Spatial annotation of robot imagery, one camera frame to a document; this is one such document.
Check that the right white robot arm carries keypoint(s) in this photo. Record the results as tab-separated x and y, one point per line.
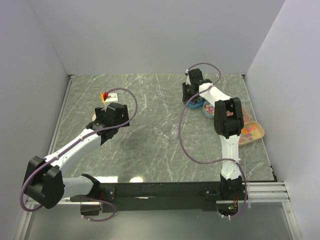
228	123

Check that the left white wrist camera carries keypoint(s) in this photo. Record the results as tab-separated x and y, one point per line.
111	98

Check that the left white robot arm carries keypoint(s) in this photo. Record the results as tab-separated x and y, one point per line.
45	180

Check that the beige gummy candy tray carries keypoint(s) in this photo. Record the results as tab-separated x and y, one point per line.
251	132

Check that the blue lollipop tray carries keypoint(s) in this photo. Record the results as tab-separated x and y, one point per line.
196	104

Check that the light blue star candy tray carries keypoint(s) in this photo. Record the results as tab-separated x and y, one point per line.
208	110

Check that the yellow plastic scoop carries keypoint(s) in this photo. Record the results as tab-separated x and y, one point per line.
103	97

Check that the pink lollipop tray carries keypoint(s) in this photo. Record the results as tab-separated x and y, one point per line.
246	116

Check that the black base beam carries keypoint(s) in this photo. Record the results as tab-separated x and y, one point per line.
155	196

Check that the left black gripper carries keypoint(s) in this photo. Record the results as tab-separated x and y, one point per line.
124	118

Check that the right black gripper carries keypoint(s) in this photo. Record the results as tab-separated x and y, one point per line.
185	97

